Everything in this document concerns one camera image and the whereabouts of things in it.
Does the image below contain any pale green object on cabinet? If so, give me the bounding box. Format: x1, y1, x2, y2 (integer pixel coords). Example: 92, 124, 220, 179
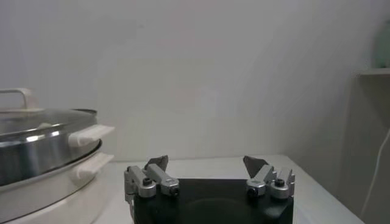
374, 19, 390, 69

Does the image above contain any round glass pot lid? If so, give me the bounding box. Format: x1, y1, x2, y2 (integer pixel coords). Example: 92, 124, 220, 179
0, 88, 98, 136

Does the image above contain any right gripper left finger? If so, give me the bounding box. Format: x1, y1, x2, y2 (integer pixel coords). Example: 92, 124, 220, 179
123, 155, 180, 203

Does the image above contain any white electric cooker base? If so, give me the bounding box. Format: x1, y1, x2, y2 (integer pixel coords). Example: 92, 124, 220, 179
0, 142, 115, 224

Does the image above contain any grey side cabinet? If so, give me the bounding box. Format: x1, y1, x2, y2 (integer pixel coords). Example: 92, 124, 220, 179
338, 68, 390, 224

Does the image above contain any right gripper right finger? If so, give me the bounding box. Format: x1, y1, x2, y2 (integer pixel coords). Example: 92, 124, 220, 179
243, 155, 296, 200

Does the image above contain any stainless steel steamer basket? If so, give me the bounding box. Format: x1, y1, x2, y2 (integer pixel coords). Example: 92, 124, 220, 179
0, 108, 116, 186

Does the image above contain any white wall cable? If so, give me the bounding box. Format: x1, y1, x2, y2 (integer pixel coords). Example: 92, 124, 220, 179
359, 127, 390, 217

